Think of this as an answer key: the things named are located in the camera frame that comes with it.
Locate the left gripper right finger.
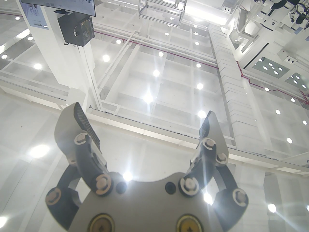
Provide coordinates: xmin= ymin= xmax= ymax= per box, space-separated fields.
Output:
xmin=178 ymin=110 xmax=249 ymax=232

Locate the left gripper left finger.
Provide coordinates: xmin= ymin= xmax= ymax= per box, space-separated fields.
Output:
xmin=45 ymin=102 xmax=113 ymax=230

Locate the black box under screen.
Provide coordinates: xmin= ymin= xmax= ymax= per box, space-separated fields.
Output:
xmin=57 ymin=12 xmax=94 ymax=47

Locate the aluminium frame rack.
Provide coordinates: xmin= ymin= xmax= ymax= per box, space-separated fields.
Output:
xmin=138 ymin=0 xmax=191 ymax=28

